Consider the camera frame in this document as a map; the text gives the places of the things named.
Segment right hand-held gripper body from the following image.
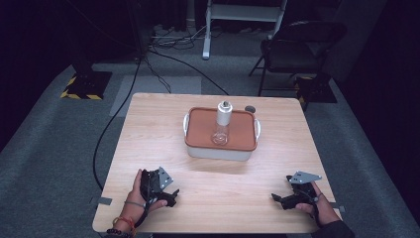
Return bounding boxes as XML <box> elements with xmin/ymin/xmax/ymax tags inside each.
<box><xmin>282</xmin><ymin>170</ymin><xmax>323</xmax><ymax>210</ymax></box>

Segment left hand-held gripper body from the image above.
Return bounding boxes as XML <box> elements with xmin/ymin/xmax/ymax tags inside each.
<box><xmin>140</xmin><ymin>166</ymin><xmax>176</xmax><ymax>208</ymax></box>

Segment white storage box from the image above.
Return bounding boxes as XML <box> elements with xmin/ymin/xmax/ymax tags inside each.
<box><xmin>182</xmin><ymin>112</ymin><xmax>262</xmax><ymax>163</ymax></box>

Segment brown box lid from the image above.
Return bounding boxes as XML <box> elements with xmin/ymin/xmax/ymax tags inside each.
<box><xmin>184</xmin><ymin>106</ymin><xmax>259</xmax><ymax>153</ymax></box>

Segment clear bottle with silver cap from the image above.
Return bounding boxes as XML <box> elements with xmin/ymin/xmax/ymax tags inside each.
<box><xmin>211</xmin><ymin>100</ymin><xmax>234</xmax><ymax>147</ymax></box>

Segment person's left hand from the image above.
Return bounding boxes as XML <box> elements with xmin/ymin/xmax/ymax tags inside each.
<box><xmin>126</xmin><ymin>169</ymin><xmax>168</xmax><ymax>216</ymax></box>

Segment person's right hand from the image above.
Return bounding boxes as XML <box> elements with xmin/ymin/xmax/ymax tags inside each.
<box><xmin>294</xmin><ymin>180</ymin><xmax>342</xmax><ymax>227</ymax></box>

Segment grey wrist band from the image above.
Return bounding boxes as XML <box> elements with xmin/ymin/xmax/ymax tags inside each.
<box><xmin>124</xmin><ymin>199</ymin><xmax>147</xmax><ymax>209</ymax></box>

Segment black yellow-striped stand base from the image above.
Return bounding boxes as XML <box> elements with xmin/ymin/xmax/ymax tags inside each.
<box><xmin>293</xmin><ymin>72</ymin><xmax>339</xmax><ymax>112</ymax></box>
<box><xmin>59</xmin><ymin>62</ymin><xmax>113</xmax><ymax>101</ymax></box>

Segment black folding chair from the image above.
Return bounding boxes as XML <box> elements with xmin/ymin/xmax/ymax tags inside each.
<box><xmin>248</xmin><ymin>20</ymin><xmax>349</xmax><ymax>97</ymax></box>

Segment grey table edge bracket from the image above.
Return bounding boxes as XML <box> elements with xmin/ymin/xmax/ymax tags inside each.
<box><xmin>331</xmin><ymin>201</ymin><xmax>347</xmax><ymax>214</ymax></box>
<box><xmin>89</xmin><ymin>196</ymin><xmax>113</xmax><ymax>206</ymax></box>

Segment red string bracelet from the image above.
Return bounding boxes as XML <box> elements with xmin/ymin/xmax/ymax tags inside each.
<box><xmin>112</xmin><ymin>215</ymin><xmax>137</xmax><ymax>236</ymax></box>

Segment black bead bracelet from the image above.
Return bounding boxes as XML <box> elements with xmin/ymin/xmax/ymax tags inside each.
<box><xmin>105</xmin><ymin>227</ymin><xmax>133</xmax><ymax>238</ymax></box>

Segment long black floor cable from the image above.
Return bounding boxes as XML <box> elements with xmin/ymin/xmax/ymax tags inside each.
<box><xmin>92</xmin><ymin>56</ymin><xmax>144</xmax><ymax>191</ymax></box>

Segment thin black floor cable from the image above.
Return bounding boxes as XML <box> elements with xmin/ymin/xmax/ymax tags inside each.
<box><xmin>147</xmin><ymin>49</ymin><xmax>230</xmax><ymax>96</ymax></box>

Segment bundle of floor cables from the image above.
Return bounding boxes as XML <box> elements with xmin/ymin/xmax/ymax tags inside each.
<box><xmin>148</xmin><ymin>24</ymin><xmax>219</xmax><ymax>52</ymax></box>

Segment white metal stand frame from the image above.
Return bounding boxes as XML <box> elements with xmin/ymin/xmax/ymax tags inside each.
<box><xmin>201</xmin><ymin>0</ymin><xmax>289</xmax><ymax>60</ymax></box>

